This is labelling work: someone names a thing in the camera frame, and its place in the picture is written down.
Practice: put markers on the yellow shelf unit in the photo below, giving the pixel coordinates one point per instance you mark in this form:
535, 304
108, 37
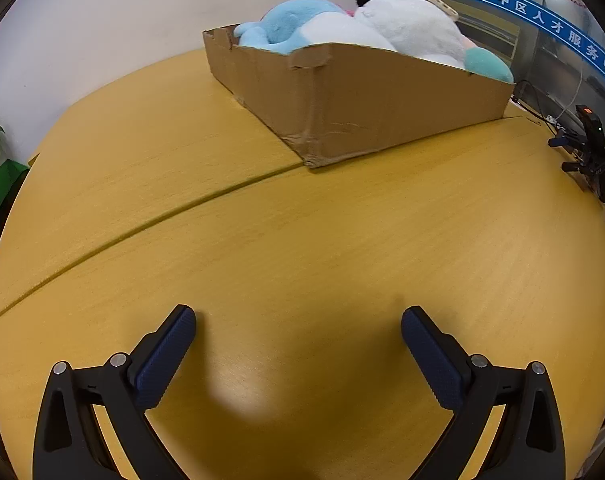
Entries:
487, 30

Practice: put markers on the green panel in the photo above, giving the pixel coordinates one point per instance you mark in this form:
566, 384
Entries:
0, 190

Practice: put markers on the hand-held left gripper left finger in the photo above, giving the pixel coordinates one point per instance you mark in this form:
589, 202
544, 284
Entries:
162, 360

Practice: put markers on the white plush dog toy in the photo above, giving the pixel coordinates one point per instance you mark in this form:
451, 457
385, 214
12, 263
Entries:
412, 30

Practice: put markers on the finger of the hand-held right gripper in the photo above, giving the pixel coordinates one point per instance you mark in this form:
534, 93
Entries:
560, 139
577, 165

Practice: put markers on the cream plush toy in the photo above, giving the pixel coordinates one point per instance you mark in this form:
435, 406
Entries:
430, 1

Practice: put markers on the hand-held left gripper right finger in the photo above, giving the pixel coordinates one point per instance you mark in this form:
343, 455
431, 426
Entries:
435, 360

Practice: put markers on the white power strip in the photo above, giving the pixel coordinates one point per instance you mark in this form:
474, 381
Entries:
552, 119

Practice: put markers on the brown cardboard box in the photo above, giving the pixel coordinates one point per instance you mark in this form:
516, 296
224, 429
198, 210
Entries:
362, 105

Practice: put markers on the light blue plush toy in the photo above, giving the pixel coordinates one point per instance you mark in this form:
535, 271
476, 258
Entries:
292, 20

